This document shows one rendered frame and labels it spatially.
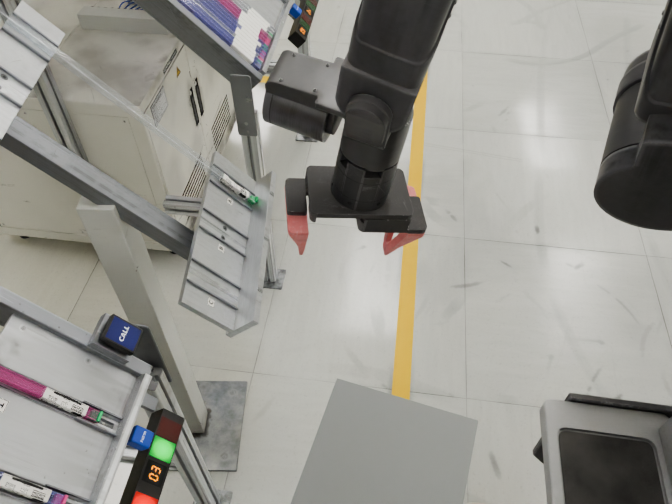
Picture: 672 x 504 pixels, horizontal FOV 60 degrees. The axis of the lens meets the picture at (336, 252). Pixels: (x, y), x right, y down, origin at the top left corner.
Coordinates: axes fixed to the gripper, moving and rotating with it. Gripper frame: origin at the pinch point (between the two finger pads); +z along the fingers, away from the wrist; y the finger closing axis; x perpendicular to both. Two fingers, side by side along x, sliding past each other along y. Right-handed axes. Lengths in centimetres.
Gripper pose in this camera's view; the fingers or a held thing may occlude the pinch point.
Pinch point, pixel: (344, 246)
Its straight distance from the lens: 65.6
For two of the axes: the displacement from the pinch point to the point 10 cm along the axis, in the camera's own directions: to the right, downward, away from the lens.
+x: 1.1, 8.0, -5.9
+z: -1.5, 6.0, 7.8
